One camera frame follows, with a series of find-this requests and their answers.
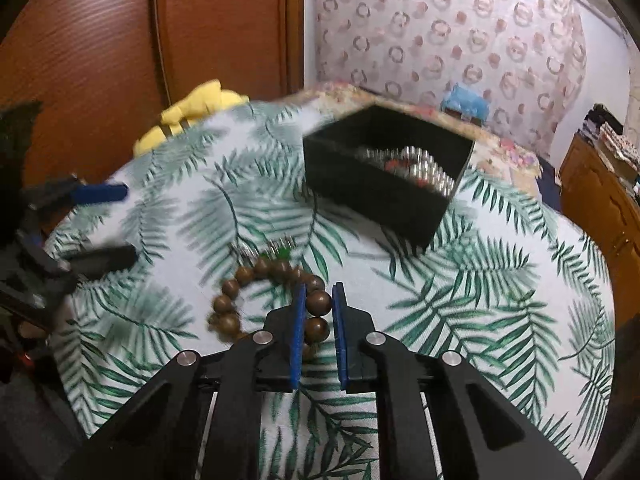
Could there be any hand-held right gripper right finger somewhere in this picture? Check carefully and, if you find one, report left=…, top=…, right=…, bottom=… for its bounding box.
left=332, top=282, right=584, bottom=480

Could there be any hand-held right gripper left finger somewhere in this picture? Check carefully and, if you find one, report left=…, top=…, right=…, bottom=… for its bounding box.
left=55, top=282, right=308, bottom=480

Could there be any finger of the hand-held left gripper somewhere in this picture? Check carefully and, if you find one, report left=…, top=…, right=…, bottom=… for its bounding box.
left=54, top=244, right=139, bottom=279
left=29, top=176, right=129, bottom=212

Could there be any brown wooden bead bracelet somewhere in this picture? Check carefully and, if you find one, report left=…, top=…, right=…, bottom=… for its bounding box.
left=207, top=257, right=334, bottom=362

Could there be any silver green bead bracelet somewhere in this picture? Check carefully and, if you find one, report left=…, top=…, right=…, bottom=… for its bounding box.
left=231, top=238, right=297, bottom=267

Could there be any black square box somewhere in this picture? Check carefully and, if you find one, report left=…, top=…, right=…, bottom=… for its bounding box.
left=303, top=104, right=475, bottom=254

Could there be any white pearl necklace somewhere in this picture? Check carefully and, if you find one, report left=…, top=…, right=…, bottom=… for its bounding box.
left=357, top=144, right=457, bottom=196

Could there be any yellow plush toy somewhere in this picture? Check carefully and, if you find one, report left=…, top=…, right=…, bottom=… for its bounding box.
left=133, top=78, right=249, bottom=156

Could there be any brown slatted wooden wardrobe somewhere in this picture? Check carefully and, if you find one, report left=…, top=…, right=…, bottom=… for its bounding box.
left=0, top=0, right=306, bottom=188

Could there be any navy blue mattress cover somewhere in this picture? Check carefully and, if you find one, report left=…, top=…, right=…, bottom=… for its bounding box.
left=536, top=154, right=564, bottom=207

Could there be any blue plastic bag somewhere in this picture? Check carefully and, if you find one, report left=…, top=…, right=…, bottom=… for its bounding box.
left=442, top=82, right=489, bottom=122

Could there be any wooden side cabinet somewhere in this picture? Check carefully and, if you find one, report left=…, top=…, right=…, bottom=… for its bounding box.
left=557, top=132, right=640, bottom=273

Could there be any stack of folded clothes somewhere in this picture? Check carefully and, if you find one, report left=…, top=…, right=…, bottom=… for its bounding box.
left=582, top=103, right=640, bottom=172

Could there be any pink ring-patterned curtain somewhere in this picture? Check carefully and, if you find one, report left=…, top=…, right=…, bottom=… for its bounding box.
left=314, top=0, right=589, bottom=162

